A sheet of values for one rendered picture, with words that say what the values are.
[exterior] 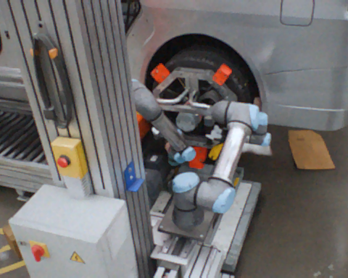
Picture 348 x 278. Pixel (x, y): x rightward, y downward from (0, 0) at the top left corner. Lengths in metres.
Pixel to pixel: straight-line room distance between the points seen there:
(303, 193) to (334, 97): 1.03
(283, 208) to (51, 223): 2.12
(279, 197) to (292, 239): 0.43
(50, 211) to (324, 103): 1.73
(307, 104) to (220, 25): 0.70
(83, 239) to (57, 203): 0.21
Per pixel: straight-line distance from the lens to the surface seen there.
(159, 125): 2.06
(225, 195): 1.78
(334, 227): 3.20
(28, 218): 1.54
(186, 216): 1.92
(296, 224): 3.17
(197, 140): 2.88
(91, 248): 1.41
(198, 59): 2.65
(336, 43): 2.51
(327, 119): 2.72
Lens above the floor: 2.21
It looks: 34 degrees down
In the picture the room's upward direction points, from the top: 5 degrees counter-clockwise
